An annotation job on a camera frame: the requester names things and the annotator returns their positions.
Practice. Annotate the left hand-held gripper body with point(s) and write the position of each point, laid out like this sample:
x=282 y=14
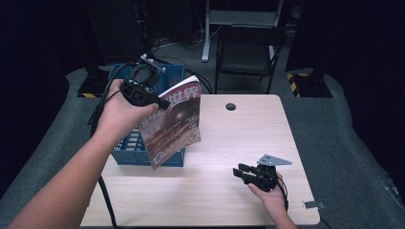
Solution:
x=140 y=90

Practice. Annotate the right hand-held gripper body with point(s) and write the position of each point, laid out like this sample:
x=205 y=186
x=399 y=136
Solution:
x=266 y=178

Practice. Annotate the red cover magazine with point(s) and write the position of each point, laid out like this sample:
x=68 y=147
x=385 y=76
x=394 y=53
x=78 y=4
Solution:
x=173 y=127

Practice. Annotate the blue plastic file rack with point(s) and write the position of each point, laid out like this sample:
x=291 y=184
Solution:
x=133 y=152

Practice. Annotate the person's right hand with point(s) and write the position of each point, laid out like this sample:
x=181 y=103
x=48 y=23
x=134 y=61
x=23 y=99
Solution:
x=273 y=202

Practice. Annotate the person's left hand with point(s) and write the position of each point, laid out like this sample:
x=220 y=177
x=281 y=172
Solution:
x=119 y=116

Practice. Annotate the black stand base striped edge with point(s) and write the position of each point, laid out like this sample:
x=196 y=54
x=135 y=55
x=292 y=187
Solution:
x=92 y=87
x=310 y=86

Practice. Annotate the dark equipment cabinet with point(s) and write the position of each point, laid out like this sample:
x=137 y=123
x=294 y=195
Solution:
x=117 y=31

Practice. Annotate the black folding chair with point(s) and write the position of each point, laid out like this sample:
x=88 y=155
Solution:
x=246 y=57

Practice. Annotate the grey metal table bracket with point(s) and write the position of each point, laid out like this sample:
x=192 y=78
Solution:
x=313 y=204

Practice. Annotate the white metal desk frame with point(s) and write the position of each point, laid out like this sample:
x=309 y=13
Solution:
x=206 y=38

